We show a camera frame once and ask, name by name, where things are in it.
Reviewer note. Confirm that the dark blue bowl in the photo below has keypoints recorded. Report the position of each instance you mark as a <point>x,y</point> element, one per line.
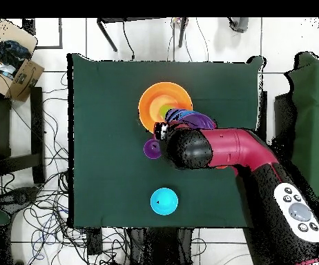
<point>173,114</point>

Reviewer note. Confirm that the green cup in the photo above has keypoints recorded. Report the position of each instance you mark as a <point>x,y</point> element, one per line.
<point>164,110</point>

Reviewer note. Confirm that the purple cup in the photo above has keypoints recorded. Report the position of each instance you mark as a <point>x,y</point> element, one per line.
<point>151,150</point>

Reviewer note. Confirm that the yellow bowl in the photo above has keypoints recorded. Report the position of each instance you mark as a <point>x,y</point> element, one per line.
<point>148,105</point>

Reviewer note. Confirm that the purple bowl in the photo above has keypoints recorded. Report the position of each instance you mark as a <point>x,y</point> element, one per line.
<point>201,121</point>

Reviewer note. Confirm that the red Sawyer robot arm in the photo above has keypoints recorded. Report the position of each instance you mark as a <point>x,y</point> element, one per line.
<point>231,146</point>

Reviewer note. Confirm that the dark green table cloth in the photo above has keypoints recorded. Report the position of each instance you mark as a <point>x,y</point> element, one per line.
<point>107,96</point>

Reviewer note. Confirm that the small light blue bowl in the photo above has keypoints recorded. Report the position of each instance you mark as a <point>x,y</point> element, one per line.
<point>164,201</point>

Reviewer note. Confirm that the black wooden bench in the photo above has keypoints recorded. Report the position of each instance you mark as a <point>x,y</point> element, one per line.
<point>36,124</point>

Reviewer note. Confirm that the person's right foot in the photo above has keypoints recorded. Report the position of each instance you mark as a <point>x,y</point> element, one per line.
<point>241,24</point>

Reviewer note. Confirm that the printed cardboard box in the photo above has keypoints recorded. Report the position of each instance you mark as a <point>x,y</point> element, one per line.
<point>24,80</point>

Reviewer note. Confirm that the dark blue bag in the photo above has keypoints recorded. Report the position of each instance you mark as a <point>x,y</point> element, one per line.
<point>13,52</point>

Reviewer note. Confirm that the plain cardboard box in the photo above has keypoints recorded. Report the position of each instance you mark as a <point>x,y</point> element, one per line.
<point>13,33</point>

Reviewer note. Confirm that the black metal frame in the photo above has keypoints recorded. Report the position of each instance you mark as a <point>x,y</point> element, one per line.
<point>126,20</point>

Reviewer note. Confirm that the black pedestal leg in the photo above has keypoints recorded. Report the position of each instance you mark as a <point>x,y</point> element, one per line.
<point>18,197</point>

